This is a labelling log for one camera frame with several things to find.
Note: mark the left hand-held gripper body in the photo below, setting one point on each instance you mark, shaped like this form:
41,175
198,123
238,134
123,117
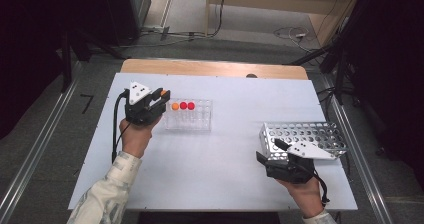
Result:
140,112

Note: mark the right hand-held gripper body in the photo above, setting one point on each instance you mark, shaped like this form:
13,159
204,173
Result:
293,172

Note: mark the orange-capped graduated test tube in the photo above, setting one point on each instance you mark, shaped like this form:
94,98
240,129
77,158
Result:
175,106
163,92

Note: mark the red-capped graduated test tube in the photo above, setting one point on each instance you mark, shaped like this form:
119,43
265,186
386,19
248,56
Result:
183,105
191,105

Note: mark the clear acrylic test tube rack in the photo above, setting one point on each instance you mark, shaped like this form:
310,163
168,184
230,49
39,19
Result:
201,117

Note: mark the perforated metal test tube rack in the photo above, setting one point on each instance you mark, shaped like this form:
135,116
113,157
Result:
333,144

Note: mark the person's left hand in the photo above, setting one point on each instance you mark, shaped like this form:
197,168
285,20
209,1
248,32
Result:
135,139

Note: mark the person's right hand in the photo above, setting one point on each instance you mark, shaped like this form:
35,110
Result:
308,197

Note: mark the dark grey cabinet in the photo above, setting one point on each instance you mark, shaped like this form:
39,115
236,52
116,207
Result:
133,10

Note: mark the black metal stand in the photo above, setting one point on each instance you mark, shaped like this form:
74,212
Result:
340,77

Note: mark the light wooden cabinet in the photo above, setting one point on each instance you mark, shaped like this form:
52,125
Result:
283,0

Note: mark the aluminium floor rail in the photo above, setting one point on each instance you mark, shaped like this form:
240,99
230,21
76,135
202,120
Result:
36,144
356,150

